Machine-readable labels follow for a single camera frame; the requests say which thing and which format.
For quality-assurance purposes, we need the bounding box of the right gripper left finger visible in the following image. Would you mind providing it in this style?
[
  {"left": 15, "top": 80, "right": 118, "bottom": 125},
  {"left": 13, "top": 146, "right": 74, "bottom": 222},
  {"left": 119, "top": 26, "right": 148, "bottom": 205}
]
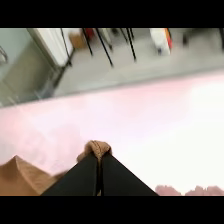
[{"left": 41, "top": 152, "right": 99, "bottom": 197}]

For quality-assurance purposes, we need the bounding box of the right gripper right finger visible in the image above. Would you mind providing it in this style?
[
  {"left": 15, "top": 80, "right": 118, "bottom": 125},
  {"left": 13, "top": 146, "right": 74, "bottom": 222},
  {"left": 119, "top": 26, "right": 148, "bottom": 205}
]
[{"left": 100, "top": 152, "right": 159, "bottom": 197}]

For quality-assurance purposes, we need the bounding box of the brown shirt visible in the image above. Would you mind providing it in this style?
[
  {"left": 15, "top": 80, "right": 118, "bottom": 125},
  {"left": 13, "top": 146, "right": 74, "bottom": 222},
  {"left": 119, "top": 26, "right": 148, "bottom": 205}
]
[{"left": 0, "top": 140, "right": 113, "bottom": 197}]

